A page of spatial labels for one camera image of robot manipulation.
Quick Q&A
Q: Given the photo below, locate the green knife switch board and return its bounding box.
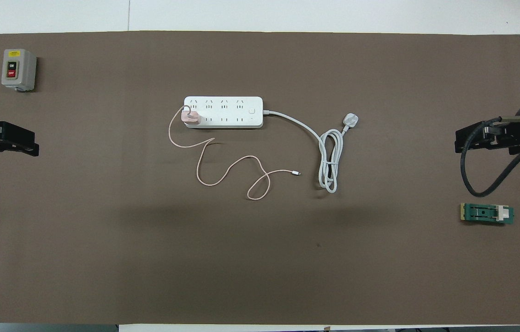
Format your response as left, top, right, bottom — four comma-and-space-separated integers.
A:
460, 203, 515, 226

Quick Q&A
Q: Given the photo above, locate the brown table mat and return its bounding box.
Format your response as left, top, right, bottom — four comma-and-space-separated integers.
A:
0, 31, 520, 326

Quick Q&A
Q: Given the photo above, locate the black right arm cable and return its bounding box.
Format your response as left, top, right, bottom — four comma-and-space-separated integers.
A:
460, 117, 520, 198

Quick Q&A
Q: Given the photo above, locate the grey on-off switch box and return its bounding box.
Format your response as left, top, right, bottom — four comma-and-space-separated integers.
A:
1, 49, 38, 92

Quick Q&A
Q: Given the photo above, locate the pink charger plug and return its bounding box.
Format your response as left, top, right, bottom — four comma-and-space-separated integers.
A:
182, 107, 202, 128

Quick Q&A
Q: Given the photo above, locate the white power strip cord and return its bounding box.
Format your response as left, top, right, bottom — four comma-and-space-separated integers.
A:
262, 110, 360, 194

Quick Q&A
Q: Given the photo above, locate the pink charging cable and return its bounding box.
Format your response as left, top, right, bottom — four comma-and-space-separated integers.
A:
168, 105, 302, 202

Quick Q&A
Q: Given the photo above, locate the white power strip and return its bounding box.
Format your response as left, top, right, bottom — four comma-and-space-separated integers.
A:
183, 96, 264, 129

